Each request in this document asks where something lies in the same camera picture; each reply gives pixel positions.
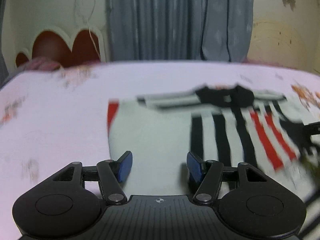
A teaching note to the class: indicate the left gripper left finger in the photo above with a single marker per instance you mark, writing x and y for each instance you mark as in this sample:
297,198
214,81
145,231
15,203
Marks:
111,174

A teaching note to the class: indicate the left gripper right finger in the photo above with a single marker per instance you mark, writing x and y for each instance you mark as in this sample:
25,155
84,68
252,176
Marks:
207,176

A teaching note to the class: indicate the striped knit children's sweater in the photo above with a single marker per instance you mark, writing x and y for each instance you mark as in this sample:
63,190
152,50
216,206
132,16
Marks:
232,126

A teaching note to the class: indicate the pink floral bed sheet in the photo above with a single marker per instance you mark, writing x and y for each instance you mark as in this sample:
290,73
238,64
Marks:
50,119

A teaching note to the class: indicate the cream round headboard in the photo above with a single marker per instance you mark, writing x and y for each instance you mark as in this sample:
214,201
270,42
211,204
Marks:
277,44

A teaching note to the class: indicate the striped pink pillow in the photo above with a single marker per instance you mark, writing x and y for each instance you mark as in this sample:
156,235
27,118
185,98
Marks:
40,64

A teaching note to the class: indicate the red heart-shaped headboard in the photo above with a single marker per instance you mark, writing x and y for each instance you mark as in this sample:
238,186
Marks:
83,46

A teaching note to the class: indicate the blue-grey centre curtain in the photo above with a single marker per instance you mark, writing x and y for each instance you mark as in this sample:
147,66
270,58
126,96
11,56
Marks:
210,30

